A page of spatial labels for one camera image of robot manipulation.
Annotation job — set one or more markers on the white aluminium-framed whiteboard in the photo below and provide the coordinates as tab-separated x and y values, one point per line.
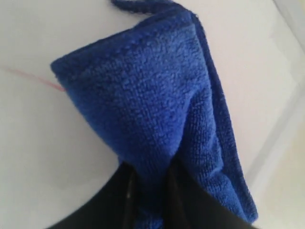
51	162

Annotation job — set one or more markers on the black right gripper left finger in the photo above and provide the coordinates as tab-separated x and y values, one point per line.
118	205

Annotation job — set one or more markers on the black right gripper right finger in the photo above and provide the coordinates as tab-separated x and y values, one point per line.
188	206

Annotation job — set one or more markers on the blue microfibre cloth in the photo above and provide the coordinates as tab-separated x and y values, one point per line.
151	93

